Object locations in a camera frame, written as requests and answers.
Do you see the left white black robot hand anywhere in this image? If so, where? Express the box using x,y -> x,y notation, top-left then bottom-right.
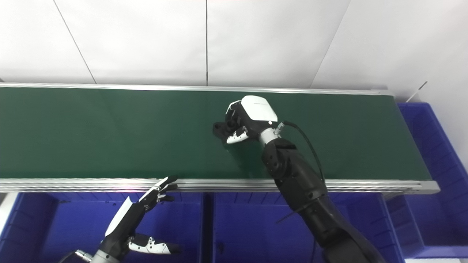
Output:
102,175 -> 182,256

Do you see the green conveyor belt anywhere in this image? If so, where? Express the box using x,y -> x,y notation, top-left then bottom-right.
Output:
0,83 -> 441,194

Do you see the black flanged metal part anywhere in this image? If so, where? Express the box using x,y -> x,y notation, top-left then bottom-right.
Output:
213,121 -> 239,141

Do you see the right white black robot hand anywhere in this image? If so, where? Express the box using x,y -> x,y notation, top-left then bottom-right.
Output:
223,95 -> 282,145

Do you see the blue plastic bin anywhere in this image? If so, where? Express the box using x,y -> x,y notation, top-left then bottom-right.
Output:
0,192 -> 206,263
204,192 -> 407,263
383,102 -> 468,259

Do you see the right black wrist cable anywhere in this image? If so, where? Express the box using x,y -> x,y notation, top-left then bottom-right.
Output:
279,121 -> 326,184

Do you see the thin grey rod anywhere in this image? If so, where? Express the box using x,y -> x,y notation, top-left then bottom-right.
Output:
405,81 -> 428,103

